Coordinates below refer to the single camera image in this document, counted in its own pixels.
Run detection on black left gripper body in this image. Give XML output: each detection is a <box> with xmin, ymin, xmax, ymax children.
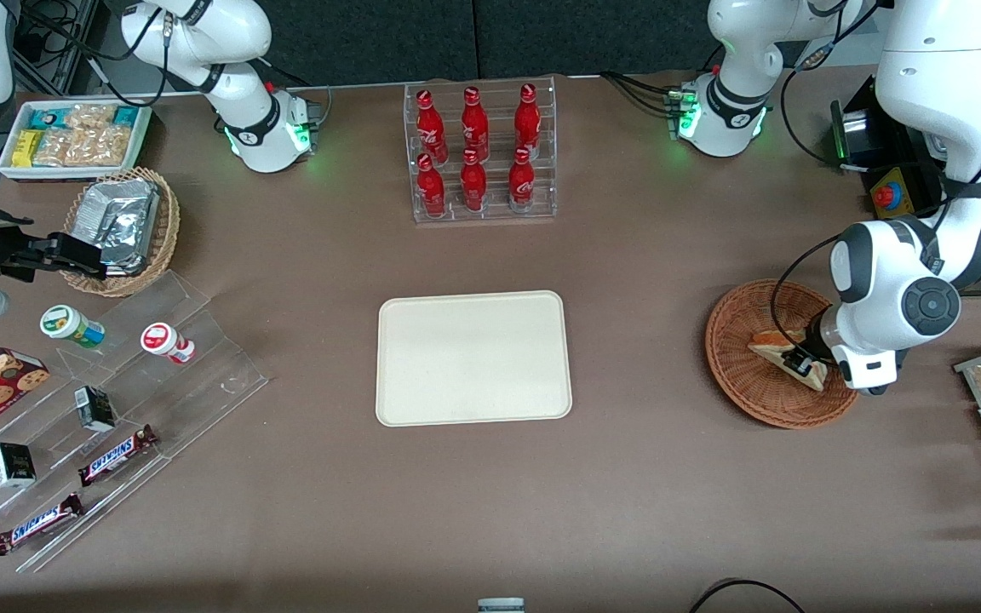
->
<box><xmin>802</xmin><ymin>308</ymin><xmax>842</xmax><ymax>364</ymax></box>

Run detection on red emergency stop button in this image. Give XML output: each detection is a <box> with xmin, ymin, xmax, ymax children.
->
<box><xmin>871</xmin><ymin>165</ymin><xmax>915</xmax><ymax>219</ymax></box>

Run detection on brown wicker basket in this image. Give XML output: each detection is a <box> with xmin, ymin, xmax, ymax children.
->
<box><xmin>704</xmin><ymin>278</ymin><xmax>867</xmax><ymax>430</ymax></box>

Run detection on black base cables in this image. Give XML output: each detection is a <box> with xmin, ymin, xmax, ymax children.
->
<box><xmin>599</xmin><ymin>70</ymin><xmax>684</xmax><ymax>117</ymax></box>

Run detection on clear acrylic bottle rack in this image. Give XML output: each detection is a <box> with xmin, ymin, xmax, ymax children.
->
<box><xmin>403</xmin><ymin>76</ymin><xmax>559</xmax><ymax>225</ymax></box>

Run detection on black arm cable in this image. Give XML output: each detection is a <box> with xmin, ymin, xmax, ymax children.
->
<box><xmin>768</xmin><ymin>0</ymin><xmax>892</xmax><ymax>346</ymax></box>

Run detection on yellow snack packet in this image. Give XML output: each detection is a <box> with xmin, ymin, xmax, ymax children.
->
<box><xmin>11</xmin><ymin>129</ymin><xmax>43</xmax><ymax>169</ymax></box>

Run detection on clear acrylic stepped stand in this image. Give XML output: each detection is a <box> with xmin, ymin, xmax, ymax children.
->
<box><xmin>0</xmin><ymin>270</ymin><xmax>271</xmax><ymax>575</ymax></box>

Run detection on black machine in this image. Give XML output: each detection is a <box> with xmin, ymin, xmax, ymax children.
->
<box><xmin>828</xmin><ymin>73</ymin><xmax>981</xmax><ymax>297</ymax></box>

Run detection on white snack tray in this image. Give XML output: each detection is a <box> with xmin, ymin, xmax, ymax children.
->
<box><xmin>0</xmin><ymin>100</ymin><xmax>153</xmax><ymax>182</ymax></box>

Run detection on brown Snickers bar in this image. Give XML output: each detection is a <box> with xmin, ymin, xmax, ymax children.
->
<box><xmin>77</xmin><ymin>424</ymin><xmax>160</xmax><ymax>488</ymax></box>
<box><xmin>0</xmin><ymin>492</ymin><xmax>85</xmax><ymax>557</ymax></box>

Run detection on cream plastic tray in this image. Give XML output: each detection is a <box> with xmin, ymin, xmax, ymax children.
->
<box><xmin>375</xmin><ymin>289</ymin><xmax>575</xmax><ymax>428</ymax></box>

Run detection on clear bag of nuts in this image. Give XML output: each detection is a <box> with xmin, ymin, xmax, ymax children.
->
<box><xmin>64</xmin><ymin>103</ymin><xmax>118</xmax><ymax>132</ymax></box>
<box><xmin>32</xmin><ymin>128</ymin><xmax>88</xmax><ymax>168</ymax></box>
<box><xmin>82</xmin><ymin>125</ymin><xmax>133</xmax><ymax>168</ymax></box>

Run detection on black floor cable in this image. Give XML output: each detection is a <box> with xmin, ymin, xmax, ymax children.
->
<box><xmin>687</xmin><ymin>578</ymin><xmax>807</xmax><ymax>613</ymax></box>

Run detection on red cola bottle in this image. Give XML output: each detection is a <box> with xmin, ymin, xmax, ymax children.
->
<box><xmin>513</xmin><ymin>82</ymin><xmax>543</xmax><ymax>159</ymax></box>
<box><xmin>508</xmin><ymin>146</ymin><xmax>536</xmax><ymax>214</ymax></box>
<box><xmin>416</xmin><ymin>89</ymin><xmax>450</xmax><ymax>164</ymax></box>
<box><xmin>460</xmin><ymin>85</ymin><xmax>492</xmax><ymax>161</ymax></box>
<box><xmin>459</xmin><ymin>148</ymin><xmax>490</xmax><ymax>214</ymax></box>
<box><xmin>416</xmin><ymin>152</ymin><xmax>448</xmax><ymax>219</ymax></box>

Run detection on silver foil package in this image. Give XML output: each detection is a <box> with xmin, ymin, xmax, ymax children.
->
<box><xmin>71</xmin><ymin>178</ymin><xmax>160</xmax><ymax>276</ymax></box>

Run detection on green lid cup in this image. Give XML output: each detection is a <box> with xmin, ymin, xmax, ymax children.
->
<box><xmin>38</xmin><ymin>304</ymin><xmax>106</xmax><ymax>351</ymax></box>

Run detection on small black carton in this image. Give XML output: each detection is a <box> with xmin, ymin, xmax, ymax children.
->
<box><xmin>74</xmin><ymin>385</ymin><xmax>116</xmax><ymax>433</ymax></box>
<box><xmin>0</xmin><ymin>441</ymin><xmax>37</xmax><ymax>490</ymax></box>

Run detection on triangular white bread sandwich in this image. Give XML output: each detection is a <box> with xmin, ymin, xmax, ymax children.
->
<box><xmin>748</xmin><ymin>329</ymin><xmax>829</xmax><ymax>393</ymax></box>

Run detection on light wicker basket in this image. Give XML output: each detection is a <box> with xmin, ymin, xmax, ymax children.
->
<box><xmin>60</xmin><ymin>167</ymin><xmax>181</xmax><ymax>298</ymax></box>

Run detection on red lid cup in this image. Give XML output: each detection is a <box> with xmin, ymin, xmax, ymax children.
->
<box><xmin>140</xmin><ymin>321</ymin><xmax>197</xmax><ymax>366</ymax></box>

